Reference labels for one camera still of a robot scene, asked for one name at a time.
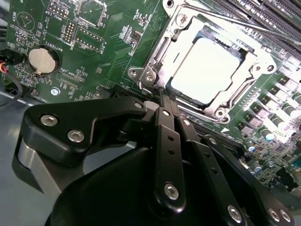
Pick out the metal socket cover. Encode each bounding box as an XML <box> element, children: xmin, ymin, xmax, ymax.
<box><xmin>143</xmin><ymin>11</ymin><xmax>282</xmax><ymax>113</ymax></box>

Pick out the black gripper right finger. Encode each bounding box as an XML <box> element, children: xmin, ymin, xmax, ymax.
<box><xmin>170</xmin><ymin>93</ymin><xmax>296</xmax><ymax>226</ymax></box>

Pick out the metal locking lever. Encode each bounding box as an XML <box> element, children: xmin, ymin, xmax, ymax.
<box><xmin>185</xmin><ymin>3</ymin><xmax>301</xmax><ymax>47</ymax></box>
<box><xmin>138</xmin><ymin>81</ymin><xmax>226</xmax><ymax>122</ymax></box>

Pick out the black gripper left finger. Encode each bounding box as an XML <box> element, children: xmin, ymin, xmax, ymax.
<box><xmin>11</xmin><ymin>88</ymin><xmax>187</xmax><ymax>212</ymax></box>

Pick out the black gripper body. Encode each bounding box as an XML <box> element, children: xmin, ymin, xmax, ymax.
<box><xmin>44</xmin><ymin>145</ymin><xmax>227</xmax><ymax>226</ymax></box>

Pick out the silver CPU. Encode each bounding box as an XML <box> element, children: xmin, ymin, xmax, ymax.
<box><xmin>166</xmin><ymin>37</ymin><xmax>247</xmax><ymax>105</ymax></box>

